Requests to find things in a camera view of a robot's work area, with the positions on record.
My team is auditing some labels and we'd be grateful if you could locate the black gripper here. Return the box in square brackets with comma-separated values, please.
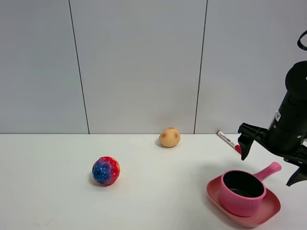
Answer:
[238, 61, 307, 186]

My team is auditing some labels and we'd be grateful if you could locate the pink saucepan with handle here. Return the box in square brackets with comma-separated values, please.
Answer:
[219, 162, 282, 217]

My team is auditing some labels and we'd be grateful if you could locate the red white marker pen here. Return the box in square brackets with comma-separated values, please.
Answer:
[217, 130, 241, 154]

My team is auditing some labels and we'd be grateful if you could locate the pink rectangular plate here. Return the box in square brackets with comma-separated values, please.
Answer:
[207, 176, 281, 228]

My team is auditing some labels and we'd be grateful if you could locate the beige potato toy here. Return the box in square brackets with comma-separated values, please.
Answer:
[159, 127, 180, 148]

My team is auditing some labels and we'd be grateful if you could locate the multicolour dotted ball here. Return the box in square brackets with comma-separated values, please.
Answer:
[92, 156, 120, 186]

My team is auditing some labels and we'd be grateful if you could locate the black cable loop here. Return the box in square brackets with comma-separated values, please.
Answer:
[297, 30, 307, 51]

